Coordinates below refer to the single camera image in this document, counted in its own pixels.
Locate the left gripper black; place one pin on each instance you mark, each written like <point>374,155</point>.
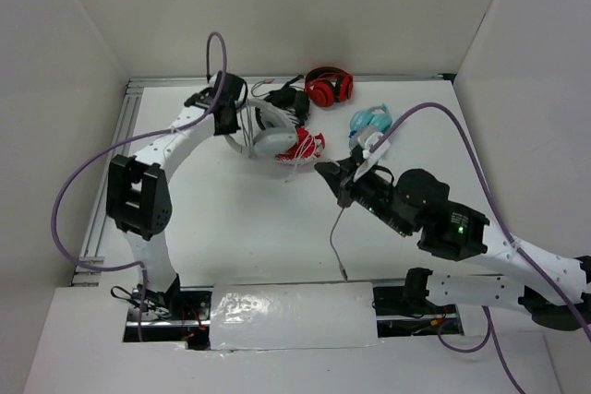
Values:
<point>231,128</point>

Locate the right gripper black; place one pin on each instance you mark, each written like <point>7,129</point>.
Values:
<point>339,175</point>

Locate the white grey headphones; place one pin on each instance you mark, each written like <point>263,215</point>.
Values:
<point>278,136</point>

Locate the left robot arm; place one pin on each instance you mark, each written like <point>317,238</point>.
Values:
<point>138,197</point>

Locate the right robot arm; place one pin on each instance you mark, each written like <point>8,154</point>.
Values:
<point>521,277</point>

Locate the red white headphones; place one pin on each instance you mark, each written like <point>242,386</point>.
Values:
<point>307,149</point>

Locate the red black headphones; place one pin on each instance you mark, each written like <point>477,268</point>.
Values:
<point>328,85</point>

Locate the white taped cover plate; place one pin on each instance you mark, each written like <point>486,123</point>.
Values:
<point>292,316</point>

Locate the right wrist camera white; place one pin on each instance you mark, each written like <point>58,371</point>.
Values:
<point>374,147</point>

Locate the black headset with cable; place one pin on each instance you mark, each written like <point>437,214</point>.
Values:
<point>289,97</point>

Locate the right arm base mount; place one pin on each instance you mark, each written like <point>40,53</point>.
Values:
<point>397,317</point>

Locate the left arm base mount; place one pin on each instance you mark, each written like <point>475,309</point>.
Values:
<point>188,322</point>

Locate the aluminium frame rail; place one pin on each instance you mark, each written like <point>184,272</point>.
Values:
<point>236,220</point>

